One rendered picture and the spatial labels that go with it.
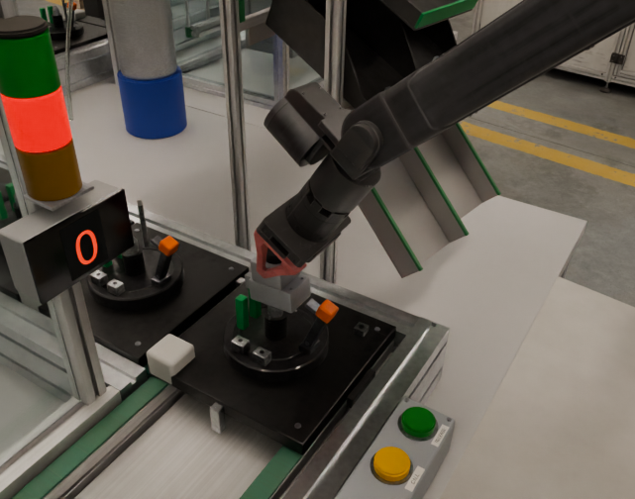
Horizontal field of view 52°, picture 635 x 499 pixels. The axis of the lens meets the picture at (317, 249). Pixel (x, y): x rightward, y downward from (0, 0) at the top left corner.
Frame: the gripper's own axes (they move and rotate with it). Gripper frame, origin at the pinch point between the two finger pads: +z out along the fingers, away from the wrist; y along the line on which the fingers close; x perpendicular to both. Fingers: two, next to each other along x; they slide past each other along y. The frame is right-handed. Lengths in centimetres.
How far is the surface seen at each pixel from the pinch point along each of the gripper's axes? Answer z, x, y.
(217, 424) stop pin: 13.6, 9.2, 13.2
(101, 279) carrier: 23.2, -16.7, 5.8
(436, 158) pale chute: 2.5, 3.9, -44.3
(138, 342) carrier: 19.8, -5.8, 10.1
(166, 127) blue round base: 58, -50, -56
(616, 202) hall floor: 85, 73, -253
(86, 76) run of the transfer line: 83, -88, -69
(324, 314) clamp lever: -0.7, 8.8, 0.8
